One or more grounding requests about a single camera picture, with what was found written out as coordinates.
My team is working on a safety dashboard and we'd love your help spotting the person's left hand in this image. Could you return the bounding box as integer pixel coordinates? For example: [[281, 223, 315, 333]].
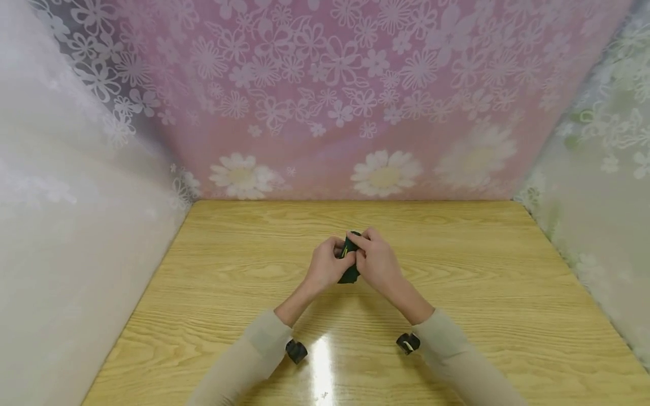
[[304, 236, 357, 294]]

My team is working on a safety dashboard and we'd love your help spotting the person's right hand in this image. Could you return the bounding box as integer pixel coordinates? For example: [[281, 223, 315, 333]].
[[346, 227, 405, 294]]

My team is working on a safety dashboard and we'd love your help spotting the dark green cloth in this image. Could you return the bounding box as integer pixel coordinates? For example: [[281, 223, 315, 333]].
[[337, 231, 363, 284]]

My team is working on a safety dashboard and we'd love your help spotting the person's right forearm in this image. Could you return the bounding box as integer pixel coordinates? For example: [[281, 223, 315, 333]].
[[381, 275, 529, 406]]

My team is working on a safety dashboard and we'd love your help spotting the person's left forearm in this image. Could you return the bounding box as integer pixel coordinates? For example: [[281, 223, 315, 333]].
[[187, 278, 326, 406]]

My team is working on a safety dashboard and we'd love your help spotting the black wrist band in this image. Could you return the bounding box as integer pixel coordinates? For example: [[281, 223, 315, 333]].
[[284, 339, 309, 365], [396, 333, 421, 356]]

